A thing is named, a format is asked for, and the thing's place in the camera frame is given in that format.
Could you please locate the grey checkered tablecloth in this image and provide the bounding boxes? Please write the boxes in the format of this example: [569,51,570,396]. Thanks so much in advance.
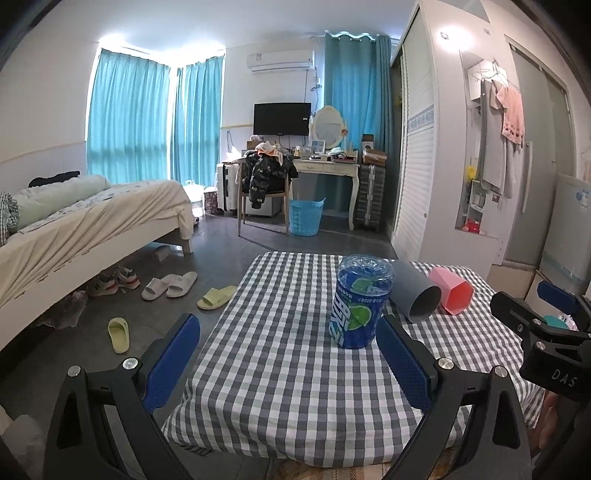
[161,251,548,467]

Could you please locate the black puffer jacket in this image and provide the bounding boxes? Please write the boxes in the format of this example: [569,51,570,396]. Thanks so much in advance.
[242,150,299,209]

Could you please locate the cardboard box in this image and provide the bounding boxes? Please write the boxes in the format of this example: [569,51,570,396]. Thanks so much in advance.
[487,265,546,301]

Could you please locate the white bed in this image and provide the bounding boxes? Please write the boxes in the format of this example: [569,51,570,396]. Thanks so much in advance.
[0,178,195,352]

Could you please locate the pink hexagonal cup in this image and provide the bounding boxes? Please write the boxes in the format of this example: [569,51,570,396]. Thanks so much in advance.
[428,268,475,316]

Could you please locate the yellow-green slipper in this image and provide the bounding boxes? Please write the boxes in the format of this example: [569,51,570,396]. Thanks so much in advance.
[108,317,129,354]
[198,286,238,310]

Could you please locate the black garment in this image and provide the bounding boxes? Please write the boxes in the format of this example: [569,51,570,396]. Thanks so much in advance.
[28,171,81,188]

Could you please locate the frosted glass door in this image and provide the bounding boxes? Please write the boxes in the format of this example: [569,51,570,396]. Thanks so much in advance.
[503,37,579,268]

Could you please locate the plastic bag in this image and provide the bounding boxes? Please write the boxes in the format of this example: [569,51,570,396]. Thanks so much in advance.
[44,290,89,329]

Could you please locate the cream dressing table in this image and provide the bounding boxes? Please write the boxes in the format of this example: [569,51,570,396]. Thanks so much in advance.
[291,156,361,232]

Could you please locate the person's right hand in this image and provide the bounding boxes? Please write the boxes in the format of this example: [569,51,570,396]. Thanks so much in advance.
[538,391,566,462]

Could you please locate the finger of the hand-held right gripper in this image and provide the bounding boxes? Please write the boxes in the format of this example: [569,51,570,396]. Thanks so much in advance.
[489,291,591,346]
[537,279,591,319]

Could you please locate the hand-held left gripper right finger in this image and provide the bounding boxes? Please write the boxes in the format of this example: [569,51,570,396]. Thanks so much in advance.
[375,314,540,480]

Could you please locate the narrow turquoise window curtain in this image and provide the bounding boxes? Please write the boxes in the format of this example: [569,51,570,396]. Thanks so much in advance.
[173,55,225,183]

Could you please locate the wooden chair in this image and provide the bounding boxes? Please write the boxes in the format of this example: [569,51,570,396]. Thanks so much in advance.
[238,154,293,237]

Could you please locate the white air conditioner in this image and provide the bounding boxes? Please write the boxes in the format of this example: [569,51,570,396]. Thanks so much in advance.
[246,50,316,73]

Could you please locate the white oval mirror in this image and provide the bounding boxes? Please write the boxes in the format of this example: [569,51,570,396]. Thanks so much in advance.
[309,105,350,151]

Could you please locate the pink hanging towel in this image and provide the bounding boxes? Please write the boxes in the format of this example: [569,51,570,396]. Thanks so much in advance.
[501,85,526,148]

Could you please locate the white wardrobe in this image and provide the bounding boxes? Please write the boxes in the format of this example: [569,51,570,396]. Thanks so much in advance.
[390,4,509,278]

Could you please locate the dark teal curtain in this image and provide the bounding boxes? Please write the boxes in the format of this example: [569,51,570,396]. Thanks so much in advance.
[323,31,394,155]

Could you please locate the wide turquoise window curtain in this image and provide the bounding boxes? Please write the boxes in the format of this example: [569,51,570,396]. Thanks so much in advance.
[87,48,172,183]

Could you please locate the silver suitcase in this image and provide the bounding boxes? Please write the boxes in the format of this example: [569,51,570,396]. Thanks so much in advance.
[355,164,386,232]

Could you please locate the stacked cardboard boxes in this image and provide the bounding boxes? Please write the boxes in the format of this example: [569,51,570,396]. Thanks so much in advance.
[361,134,389,168]

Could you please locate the blue green soda bottle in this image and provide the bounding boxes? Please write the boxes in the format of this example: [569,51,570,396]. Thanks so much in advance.
[329,254,395,349]

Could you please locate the white suitcase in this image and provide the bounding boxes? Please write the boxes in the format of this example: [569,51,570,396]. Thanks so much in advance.
[217,161,244,212]

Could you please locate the white refrigerator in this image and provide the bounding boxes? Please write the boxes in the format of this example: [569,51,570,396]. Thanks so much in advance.
[540,173,591,296]

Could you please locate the beige plaid cloth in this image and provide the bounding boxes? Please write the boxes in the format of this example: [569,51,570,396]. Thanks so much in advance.
[203,457,402,480]

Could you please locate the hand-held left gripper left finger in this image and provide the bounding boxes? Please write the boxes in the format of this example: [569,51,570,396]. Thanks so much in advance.
[44,313,204,480]

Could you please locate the white slipper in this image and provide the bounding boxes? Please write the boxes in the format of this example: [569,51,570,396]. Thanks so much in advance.
[166,271,198,298]
[141,275,178,302]

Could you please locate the grey hanging towel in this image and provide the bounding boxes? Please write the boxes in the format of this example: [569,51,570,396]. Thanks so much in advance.
[478,78,507,195]

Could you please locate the blue laundry basket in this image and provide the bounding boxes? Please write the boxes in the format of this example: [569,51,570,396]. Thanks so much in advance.
[289,198,327,237]

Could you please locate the black television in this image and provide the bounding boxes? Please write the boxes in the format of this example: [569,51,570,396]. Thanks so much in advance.
[253,102,312,137]

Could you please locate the pale green bolster pillow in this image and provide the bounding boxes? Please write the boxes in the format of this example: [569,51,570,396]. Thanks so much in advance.
[9,175,112,232]

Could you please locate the grey cup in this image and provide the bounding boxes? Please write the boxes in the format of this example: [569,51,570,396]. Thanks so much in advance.
[389,260,443,324]

